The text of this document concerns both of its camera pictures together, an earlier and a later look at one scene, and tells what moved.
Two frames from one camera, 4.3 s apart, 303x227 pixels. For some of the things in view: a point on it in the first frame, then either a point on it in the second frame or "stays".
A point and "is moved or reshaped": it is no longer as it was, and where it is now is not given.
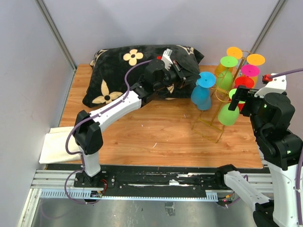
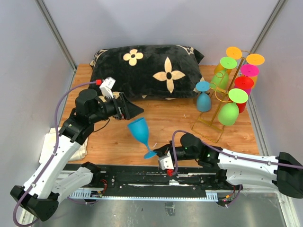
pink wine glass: [250, 70] stays
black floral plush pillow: [111, 71] stays
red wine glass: [247, 81] stays
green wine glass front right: [227, 117] stays
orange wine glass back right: [255, 59] stays
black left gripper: [180, 74] to [126, 109]
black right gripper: [241, 93] to [162, 150]
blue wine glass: [200, 95] is moved or reshaped
